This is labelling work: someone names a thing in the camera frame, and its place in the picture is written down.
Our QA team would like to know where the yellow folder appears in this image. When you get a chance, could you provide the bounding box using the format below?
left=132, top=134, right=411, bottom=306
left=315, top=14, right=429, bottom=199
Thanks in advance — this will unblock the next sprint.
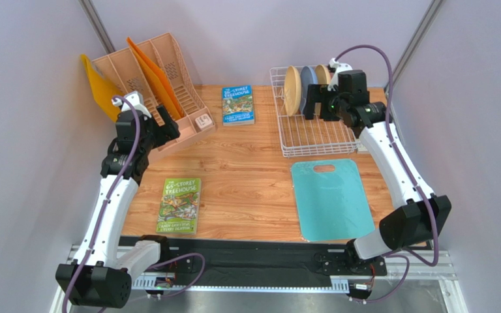
left=80, top=54, right=123, bottom=122

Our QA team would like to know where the blue treehouse book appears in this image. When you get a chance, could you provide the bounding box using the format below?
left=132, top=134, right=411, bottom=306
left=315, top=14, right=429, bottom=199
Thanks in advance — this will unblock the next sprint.
left=222, top=85, right=255, bottom=127

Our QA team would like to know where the orange folder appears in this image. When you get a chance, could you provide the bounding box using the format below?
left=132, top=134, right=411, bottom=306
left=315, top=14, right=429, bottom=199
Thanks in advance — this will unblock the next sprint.
left=126, top=37, right=185, bottom=121

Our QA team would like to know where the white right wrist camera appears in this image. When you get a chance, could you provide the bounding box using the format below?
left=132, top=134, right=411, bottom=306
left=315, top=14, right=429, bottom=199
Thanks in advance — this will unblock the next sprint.
left=327, top=58, right=353, bottom=91

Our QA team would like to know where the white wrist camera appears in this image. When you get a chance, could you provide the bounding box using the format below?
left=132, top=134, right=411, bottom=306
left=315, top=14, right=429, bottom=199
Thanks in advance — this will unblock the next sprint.
left=327, top=58, right=353, bottom=91
left=112, top=91, right=152, bottom=118

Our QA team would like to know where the white wire dish rack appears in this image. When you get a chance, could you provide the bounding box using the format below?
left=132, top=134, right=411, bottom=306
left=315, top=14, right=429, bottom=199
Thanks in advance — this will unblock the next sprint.
left=269, top=67, right=360, bottom=158

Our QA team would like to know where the pink plastic file organizer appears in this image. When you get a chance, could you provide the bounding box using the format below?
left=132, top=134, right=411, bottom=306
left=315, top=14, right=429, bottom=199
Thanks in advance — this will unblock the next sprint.
left=91, top=33, right=217, bottom=163

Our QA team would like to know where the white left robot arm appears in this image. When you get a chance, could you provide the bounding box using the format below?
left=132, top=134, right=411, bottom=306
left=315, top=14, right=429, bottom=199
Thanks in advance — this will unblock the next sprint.
left=55, top=105, right=180, bottom=310

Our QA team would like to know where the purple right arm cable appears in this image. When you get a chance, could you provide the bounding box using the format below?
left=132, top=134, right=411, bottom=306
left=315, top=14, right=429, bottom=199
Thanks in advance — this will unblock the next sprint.
left=333, top=44, right=440, bottom=267

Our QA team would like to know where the beige plate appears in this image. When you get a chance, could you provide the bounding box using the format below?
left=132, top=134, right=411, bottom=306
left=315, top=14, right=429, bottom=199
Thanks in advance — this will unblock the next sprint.
left=314, top=65, right=331, bottom=85
left=284, top=66, right=302, bottom=116

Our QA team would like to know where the white charger cube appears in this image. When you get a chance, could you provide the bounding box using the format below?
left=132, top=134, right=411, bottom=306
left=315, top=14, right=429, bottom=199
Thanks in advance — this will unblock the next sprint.
left=194, top=113, right=214, bottom=132

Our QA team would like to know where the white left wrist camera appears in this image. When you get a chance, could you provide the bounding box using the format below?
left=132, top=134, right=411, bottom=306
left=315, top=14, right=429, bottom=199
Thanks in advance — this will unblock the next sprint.
left=112, top=91, right=152, bottom=118

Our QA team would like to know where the blue plate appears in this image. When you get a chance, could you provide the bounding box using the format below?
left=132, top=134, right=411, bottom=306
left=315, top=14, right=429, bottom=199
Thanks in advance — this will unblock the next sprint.
left=299, top=66, right=318, bottom=115

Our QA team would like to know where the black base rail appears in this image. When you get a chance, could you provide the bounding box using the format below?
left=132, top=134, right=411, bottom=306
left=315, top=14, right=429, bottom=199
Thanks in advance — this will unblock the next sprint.
left=117, top=235, right=388, bottom=288

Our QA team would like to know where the green treehouse book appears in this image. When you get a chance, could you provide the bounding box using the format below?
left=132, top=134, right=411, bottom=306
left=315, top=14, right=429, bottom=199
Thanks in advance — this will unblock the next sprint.
left=155, top=178, right=202, bottom=235

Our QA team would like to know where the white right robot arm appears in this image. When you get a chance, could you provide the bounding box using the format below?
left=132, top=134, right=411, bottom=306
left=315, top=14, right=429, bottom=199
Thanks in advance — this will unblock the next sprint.
left=305, top=70, right=451, bottom=262

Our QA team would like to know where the teal cutting board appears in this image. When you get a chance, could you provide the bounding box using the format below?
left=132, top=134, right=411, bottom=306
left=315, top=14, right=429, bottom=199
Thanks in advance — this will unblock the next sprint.
left=290, top=158, right=375, bottom=242

